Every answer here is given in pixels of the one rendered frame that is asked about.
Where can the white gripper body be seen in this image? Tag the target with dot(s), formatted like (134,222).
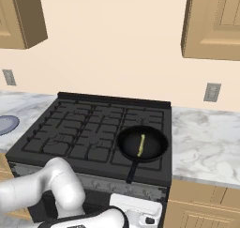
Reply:
(134,205)

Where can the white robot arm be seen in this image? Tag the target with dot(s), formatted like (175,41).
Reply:
(59,188)

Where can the black frying pan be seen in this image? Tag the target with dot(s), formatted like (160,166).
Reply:
(150,145)

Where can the tan drawer front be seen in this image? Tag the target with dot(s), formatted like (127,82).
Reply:
(203,192)

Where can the tan cupboard door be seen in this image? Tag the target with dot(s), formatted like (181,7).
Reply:
(206,217)

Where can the black stove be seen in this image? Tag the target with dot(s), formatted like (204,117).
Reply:
(78,128)

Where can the blue plate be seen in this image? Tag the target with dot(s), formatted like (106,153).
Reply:
(7,124)

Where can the grey wall outlet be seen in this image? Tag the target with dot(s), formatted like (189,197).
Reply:
(9,77)
(212,92)

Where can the tan wall cupboard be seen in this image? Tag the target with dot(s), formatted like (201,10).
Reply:
(18,16)
(212,22)

